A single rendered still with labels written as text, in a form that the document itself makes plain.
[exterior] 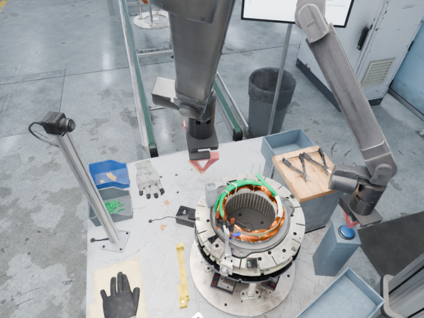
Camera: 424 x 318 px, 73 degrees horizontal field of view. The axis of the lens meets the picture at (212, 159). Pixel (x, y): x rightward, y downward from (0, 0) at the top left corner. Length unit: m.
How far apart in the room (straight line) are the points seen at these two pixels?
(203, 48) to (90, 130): 2.73
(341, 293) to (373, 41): 2.35
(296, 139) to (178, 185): 0.56
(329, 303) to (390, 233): 1.57
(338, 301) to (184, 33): 0.77
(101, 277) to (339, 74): 0.99
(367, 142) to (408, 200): 1.96
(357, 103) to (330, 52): 0.13
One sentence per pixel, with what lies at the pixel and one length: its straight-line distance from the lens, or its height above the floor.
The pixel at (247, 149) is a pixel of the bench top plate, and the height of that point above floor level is 0.78.
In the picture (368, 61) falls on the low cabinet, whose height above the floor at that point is 0.55.
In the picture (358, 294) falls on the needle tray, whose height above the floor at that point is 1.03.
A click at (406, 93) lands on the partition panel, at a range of 3.46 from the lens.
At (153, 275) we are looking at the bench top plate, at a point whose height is 0.78.
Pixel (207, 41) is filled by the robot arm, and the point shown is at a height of 1.71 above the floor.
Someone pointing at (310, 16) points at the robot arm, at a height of 1.61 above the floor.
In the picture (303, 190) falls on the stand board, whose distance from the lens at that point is 1.00.
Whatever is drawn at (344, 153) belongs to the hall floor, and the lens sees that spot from 2.80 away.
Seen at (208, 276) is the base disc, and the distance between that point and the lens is 1.10.
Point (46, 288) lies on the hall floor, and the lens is 2.18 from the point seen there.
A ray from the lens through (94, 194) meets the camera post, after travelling 0.97.
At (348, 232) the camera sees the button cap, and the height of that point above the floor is 1.04.
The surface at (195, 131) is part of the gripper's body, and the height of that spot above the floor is 1.42.
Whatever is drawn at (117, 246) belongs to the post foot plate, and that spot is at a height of 0.79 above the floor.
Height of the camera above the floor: 1.83
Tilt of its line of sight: 47 degrees down
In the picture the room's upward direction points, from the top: straight up
